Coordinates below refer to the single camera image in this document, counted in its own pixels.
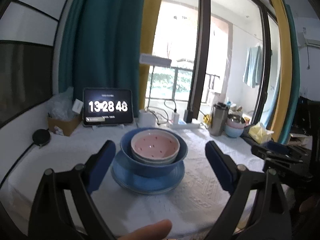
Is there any teal curtain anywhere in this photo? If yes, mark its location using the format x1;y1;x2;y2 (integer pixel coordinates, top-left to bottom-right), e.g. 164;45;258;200
57;0;144;116

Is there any white desk lamp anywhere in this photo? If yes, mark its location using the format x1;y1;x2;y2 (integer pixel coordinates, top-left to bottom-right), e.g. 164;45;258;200
139;53;171;126

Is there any pink steel-lined bowl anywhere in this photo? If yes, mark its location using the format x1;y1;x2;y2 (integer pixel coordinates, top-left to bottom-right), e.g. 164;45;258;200
226;114;246;129

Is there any clear plastic bag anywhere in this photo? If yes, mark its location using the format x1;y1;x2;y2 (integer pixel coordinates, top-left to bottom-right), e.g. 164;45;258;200
46;87;76;121

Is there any yellow curtain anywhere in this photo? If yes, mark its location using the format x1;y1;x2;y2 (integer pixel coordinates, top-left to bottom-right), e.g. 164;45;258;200
138;0;162;109

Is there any white basket with items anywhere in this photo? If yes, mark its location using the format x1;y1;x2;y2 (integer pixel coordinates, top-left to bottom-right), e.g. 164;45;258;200
226;101;252;125

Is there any white power strip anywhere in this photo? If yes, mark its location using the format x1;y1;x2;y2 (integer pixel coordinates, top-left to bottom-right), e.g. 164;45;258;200
167;120;200;129

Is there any steel travel mug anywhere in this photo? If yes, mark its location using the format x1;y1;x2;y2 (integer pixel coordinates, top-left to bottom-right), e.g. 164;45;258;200
208;102;229;137

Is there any black round object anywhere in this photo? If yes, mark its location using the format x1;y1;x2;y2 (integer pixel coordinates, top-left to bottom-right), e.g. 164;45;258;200
32;129;51;147

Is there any white air conditioner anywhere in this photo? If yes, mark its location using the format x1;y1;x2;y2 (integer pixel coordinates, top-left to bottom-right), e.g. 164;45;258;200
298;27;320;49

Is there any large blue bowl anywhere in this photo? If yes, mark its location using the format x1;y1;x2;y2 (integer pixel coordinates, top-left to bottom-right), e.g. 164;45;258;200
119;128;188;178

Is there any cardboard box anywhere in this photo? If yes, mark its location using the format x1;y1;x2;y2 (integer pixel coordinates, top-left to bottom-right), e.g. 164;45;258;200
47;115;82;137

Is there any white patterned tablecloth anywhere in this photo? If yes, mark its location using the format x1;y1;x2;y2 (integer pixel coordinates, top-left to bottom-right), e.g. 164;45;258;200
0;122;296;239

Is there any light blue small bowl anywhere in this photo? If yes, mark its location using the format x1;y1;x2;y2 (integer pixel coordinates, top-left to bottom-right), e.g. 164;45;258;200
225;125;244;138

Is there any hanging light blue towel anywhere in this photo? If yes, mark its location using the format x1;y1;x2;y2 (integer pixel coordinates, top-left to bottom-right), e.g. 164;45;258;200
242;45;263;88

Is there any white charger plug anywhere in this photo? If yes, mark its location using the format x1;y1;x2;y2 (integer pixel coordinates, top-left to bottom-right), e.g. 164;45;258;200
171;108;180;125

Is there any tablet showing clock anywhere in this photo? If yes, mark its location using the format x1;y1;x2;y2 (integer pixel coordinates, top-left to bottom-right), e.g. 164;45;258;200
82;88;133;126

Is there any person's hand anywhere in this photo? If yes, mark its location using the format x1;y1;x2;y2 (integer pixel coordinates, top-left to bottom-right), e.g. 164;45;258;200
118;219;172;240

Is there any small white box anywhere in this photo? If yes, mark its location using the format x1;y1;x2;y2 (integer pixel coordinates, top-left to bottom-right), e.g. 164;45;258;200
72;99;84;114

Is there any light blue plate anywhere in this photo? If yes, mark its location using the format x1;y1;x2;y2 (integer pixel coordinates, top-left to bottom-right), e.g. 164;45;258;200
111;151;185;195

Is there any black charger plug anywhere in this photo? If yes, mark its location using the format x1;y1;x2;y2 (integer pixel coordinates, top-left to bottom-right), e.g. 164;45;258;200
183;109;193;123

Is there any pink watermelon bowl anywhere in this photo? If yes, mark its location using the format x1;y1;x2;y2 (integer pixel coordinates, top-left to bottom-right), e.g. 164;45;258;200
131;129;180;166

